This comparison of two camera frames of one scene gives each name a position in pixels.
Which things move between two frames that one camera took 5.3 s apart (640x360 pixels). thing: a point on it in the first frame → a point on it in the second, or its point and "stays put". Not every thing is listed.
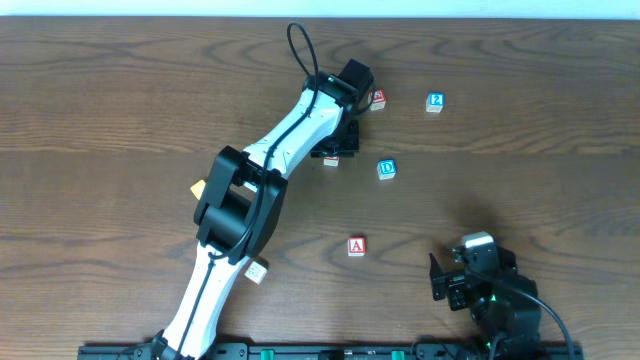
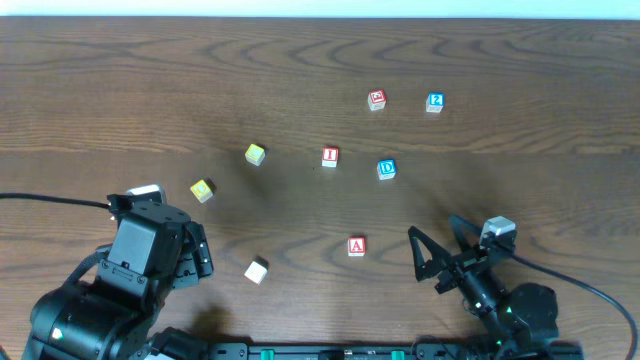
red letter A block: [356, 246] stays put
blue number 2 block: [434, 102] stays put
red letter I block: [332, 161] stays put
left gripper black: [335, 150] → [201, 255]
